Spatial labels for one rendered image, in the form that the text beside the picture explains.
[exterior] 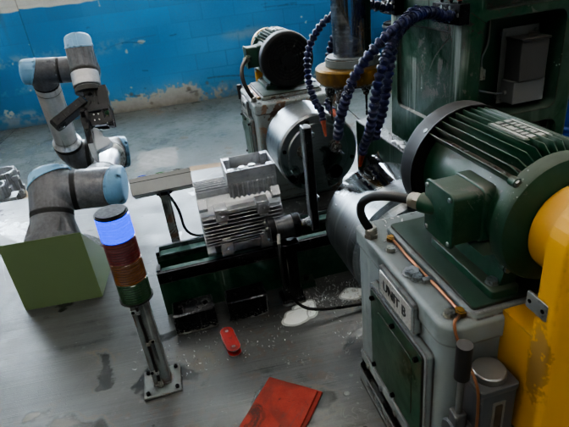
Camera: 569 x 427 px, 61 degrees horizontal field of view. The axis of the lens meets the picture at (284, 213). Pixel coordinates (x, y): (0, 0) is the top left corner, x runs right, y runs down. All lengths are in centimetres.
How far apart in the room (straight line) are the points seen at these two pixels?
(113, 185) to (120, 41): 532
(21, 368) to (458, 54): 121
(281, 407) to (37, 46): 626
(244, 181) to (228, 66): 557
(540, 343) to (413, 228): 28
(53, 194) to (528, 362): 122
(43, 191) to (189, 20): 531
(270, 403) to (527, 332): 55
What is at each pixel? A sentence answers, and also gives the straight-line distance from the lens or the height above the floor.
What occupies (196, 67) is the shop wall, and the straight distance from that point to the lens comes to 670.
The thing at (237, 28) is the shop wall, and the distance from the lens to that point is 666.
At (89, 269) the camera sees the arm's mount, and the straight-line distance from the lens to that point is 142.
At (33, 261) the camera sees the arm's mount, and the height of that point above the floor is 95.
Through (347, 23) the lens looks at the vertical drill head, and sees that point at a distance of 117.
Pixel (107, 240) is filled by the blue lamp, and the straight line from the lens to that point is 90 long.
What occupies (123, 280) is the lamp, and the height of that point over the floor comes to 109.
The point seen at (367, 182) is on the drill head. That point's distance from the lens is 101.
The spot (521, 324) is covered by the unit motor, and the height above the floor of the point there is 117.
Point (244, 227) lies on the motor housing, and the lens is 118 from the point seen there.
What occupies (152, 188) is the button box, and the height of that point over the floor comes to 105.
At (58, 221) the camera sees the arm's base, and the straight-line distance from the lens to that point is 145.
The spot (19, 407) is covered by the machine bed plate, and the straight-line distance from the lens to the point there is 124.
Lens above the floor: 158
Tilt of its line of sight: 28 degrees down
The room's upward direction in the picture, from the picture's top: 7 degrees counter-clockwise
